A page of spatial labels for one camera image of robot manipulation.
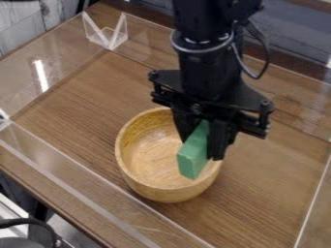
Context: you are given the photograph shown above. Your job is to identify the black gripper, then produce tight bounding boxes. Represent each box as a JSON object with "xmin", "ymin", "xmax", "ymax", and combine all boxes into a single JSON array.
[{"xmin": 149, "ymin": 47, "xmax": 274, "ymax": 161}]

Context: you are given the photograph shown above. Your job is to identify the green rectangular block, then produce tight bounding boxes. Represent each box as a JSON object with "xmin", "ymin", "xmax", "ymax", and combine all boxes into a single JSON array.
[{"xmin": 178, "ymin": 120, "xmax": 210, "ymax": 179}]

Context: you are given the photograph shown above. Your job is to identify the brown wooden bowl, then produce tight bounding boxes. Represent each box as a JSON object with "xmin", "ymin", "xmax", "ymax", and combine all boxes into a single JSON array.
[{"xmin": 115, "ymin": 108, "xmax": 223, "ymax": 202}]

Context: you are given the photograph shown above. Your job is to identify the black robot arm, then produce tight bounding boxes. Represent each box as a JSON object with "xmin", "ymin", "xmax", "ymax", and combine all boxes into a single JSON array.
[{"xmin": 149, "ymin": 0, "xmax": 275, "ymax": 161}]

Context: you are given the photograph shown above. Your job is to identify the clear acrylic tray walls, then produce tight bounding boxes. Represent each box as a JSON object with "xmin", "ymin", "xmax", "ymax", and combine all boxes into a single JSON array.
[{"xmin": 0, "ymin": 4, "xmax": 331, "ymax": 248}]

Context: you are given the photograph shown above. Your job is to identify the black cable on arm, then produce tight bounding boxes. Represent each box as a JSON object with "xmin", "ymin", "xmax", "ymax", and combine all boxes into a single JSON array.
[{"xmin": 230, "ymin": 18, "xmax": 271, "ymax": 80}]

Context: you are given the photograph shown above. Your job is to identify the clear acrylic corner bracket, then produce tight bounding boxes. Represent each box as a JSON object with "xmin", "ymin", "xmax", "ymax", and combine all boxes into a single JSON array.
[{"xmin": 82, "ymin": 12, "xmax": 129, "ymax": 50}]

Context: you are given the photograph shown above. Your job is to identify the black cable lower left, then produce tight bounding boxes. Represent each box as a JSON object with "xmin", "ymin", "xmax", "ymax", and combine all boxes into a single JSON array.
[{"xmin": 0, "ymin": 218, "xmax": 63, "ymax": 248}]

